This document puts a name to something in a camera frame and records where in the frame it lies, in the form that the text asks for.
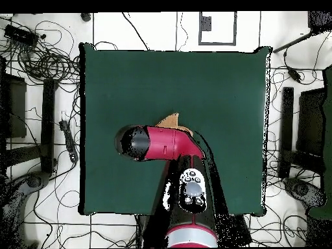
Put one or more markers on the tan terry towel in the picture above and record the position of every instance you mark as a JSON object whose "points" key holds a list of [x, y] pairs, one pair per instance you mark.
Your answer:
{"points": [[171, 120]]}

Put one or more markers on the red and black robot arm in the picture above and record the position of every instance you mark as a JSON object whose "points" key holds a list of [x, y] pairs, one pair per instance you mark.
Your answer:
{"points": [[168, 142]]}

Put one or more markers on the dark flat box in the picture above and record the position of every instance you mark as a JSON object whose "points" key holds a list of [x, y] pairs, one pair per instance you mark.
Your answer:
{"points": [[15, 109], [311, 122]]}

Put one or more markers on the dark green table cloth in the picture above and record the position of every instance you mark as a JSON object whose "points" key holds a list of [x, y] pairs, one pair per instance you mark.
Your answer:
{"points": [[116, 90]]}

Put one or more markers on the black power strip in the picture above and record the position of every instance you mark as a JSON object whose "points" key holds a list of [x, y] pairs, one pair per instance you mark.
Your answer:
{"points": [[68, 140]]}

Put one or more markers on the black upright bar stand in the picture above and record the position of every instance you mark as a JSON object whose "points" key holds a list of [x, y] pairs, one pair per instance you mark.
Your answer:
{"points": [[48, 124], [287, 124]]}

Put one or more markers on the grey curved base foot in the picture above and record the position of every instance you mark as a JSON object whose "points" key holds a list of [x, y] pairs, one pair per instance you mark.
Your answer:
{"points": [[33, 181], [302, 189]]}

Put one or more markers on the dark grey power adapter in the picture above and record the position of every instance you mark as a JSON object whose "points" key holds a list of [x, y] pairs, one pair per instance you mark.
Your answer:
{"points": [[294, 74]]}

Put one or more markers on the small dark round object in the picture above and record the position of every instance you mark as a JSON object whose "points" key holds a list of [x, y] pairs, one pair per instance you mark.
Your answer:
{"points": [[85, 16]]}

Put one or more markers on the dark tripod rod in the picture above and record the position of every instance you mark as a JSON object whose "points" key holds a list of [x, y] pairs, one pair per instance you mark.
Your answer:
{"points": [[293, 42]]}

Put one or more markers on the black electronics box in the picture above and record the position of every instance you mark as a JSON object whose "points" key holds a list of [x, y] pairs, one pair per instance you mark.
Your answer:
{"points": [[19, 35]]}

